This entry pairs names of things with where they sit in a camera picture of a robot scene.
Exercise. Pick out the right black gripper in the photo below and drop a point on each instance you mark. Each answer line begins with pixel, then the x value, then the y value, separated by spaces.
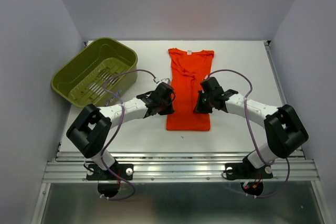
pixel 199 108

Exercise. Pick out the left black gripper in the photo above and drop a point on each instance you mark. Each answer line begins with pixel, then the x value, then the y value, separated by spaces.
pixel 169 110

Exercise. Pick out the orange t shirt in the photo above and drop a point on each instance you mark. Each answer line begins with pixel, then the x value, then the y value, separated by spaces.
pixel 188 70

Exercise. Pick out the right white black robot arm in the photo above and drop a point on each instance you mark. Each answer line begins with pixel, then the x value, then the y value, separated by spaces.
pixel 285 132

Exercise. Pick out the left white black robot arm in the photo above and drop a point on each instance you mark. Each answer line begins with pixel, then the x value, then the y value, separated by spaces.
pixel 91 127

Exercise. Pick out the olive green plastic basket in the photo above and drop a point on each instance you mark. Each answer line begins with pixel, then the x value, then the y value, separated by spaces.
pixel 82 80

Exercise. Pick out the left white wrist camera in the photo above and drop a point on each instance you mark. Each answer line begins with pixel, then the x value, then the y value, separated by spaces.
pixel 165 80

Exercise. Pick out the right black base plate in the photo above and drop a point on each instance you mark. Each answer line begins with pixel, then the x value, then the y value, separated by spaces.
pixel 242 171

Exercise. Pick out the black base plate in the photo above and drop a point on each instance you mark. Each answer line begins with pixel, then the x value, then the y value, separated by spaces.
pixel 95 173
pixel 242 171

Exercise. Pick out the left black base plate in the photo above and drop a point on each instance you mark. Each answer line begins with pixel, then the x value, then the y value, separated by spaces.
pixel 95 173

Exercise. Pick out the aluminium mounting rail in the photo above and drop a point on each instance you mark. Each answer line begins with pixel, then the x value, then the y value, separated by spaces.
pixel 159 167

